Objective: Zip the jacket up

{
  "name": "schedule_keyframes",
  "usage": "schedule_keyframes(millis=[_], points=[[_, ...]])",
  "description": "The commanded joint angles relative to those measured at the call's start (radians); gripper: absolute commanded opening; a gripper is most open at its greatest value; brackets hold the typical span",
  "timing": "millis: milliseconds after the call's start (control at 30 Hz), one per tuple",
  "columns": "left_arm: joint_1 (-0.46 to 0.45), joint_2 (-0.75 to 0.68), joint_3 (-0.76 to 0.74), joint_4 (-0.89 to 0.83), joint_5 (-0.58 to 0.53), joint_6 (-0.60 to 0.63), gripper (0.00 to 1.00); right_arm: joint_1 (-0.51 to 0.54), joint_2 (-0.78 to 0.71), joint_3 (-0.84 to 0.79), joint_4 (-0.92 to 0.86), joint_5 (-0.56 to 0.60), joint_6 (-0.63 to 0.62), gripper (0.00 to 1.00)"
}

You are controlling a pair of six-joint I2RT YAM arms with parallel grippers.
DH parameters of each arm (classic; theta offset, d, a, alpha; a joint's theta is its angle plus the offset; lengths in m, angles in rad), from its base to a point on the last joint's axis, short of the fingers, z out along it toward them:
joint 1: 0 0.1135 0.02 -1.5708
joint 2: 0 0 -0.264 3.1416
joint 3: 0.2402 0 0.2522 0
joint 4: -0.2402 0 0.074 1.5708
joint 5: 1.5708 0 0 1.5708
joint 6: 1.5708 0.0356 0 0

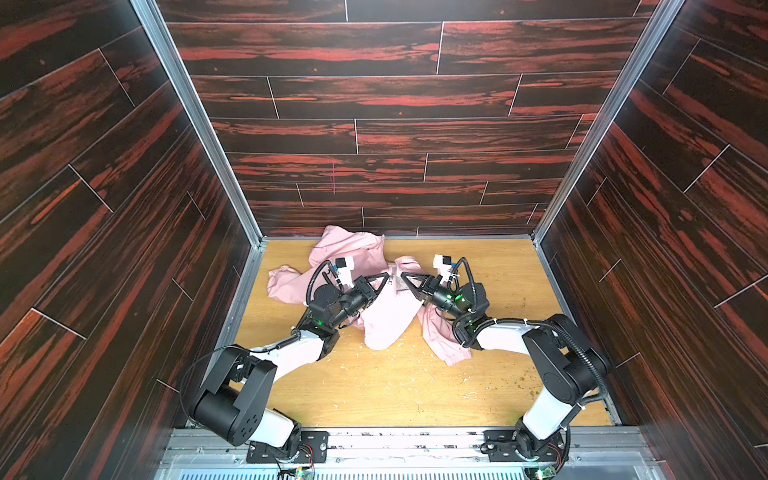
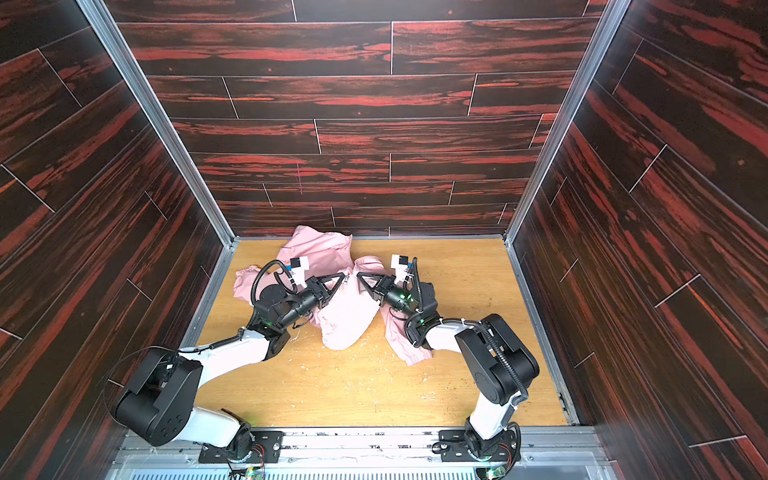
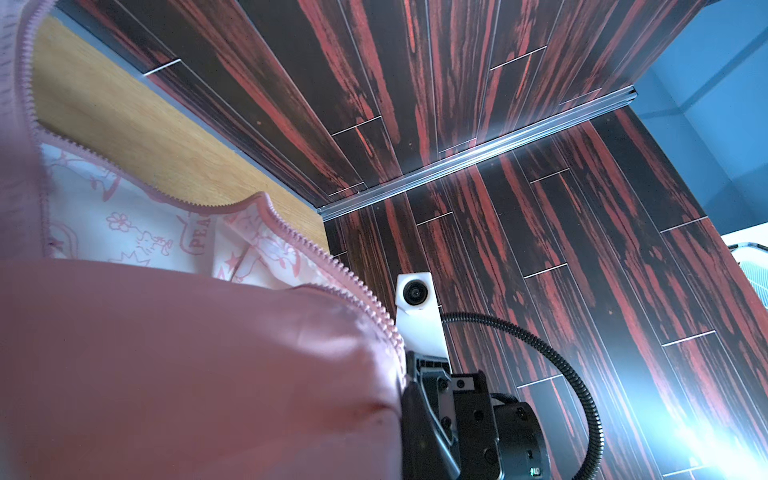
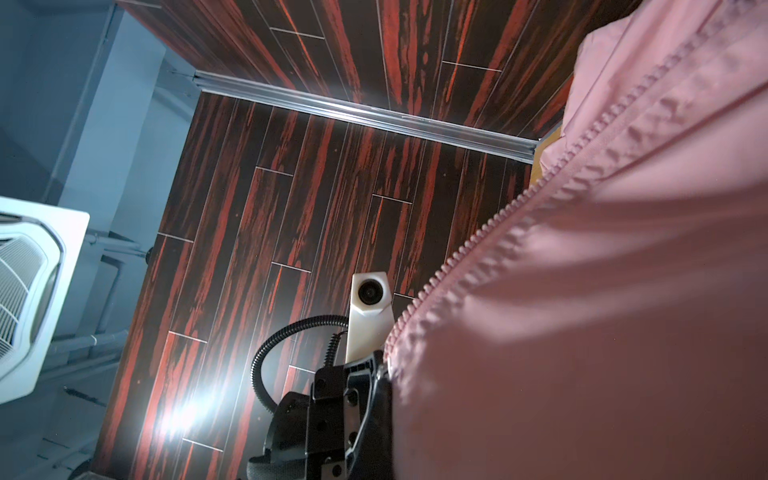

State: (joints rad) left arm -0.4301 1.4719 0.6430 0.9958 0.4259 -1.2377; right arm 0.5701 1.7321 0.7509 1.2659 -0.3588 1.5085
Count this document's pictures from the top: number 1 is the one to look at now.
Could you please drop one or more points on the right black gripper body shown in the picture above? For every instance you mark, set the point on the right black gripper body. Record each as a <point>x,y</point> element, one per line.
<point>427,288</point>

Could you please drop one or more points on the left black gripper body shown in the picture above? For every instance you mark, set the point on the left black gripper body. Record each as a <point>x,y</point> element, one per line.
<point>365,288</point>

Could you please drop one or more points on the pink zip-up jacket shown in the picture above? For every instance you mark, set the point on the pink zip-up jacket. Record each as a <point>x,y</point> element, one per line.
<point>392,312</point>

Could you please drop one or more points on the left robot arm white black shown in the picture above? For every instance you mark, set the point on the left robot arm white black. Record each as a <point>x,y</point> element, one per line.
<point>232,399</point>

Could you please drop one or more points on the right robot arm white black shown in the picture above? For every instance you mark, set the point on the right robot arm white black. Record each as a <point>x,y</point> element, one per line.
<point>571,370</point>

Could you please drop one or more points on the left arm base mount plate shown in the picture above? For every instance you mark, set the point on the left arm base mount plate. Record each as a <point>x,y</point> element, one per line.
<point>302,447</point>

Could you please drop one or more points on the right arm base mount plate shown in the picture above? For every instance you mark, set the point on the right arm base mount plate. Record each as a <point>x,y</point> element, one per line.
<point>519,445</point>

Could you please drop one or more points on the aluminium front rail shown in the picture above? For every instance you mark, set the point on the aluminium front rail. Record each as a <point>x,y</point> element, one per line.
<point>407,453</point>

